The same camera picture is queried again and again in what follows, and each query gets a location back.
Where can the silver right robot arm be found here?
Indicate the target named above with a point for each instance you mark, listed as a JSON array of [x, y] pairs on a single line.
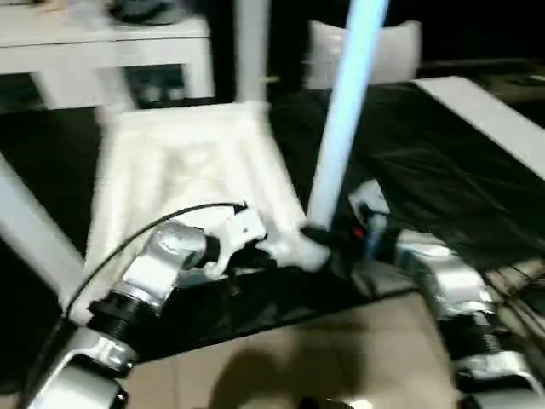
[[451, 281]]

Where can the white plastic table leg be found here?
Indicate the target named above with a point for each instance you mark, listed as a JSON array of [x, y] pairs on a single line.
[[113, 98], [340, 119], [34, 230], [253, 51]]

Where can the white plastic table top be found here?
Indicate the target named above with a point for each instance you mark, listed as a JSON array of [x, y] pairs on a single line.
[[191, 162]]

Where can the dark robot foot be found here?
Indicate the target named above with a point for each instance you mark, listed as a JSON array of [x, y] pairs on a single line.
[[332, 404]]

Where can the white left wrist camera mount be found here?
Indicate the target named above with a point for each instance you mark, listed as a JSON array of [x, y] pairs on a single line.
[[238, 230]]

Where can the black cabinet with gold label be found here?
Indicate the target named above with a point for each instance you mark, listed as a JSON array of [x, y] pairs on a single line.
[[289, 42]]

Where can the grey cushion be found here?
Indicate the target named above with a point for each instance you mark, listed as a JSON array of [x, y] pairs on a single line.
[[391, 51]]

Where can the white flat board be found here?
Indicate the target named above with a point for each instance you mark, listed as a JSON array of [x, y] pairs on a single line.
[[489, 115]]

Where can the white sideboard cabinet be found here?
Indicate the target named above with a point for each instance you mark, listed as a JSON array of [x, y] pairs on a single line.
[[85, 51]]

